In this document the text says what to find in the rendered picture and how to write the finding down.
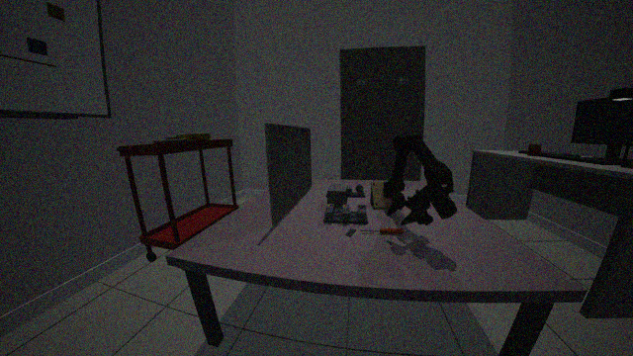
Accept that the orange-handled screwdriver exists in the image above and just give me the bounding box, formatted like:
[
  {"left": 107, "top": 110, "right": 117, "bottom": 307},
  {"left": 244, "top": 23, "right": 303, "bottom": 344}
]
[{"left": 360, "top": 228, "right": 405, "bottom": 234}]

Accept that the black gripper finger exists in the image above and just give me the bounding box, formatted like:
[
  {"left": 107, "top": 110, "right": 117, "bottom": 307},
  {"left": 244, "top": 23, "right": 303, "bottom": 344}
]
[
  {"left": 387, "top": 200, "right": 402, "bottom": 217},
  {"left": 401, "top": 211, "right": 415, "bottom": 225}
]

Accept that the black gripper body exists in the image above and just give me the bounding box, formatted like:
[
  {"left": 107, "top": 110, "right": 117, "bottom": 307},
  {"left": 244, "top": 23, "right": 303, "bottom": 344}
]
[{"left": 391, "top": 189, "right": 431, "bottom": 210}]

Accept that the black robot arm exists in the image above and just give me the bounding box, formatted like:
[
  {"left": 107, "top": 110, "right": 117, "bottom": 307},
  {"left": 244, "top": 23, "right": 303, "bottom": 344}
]
[{"left": 383, "top": 134, "right": 457, "bottom": 225}]

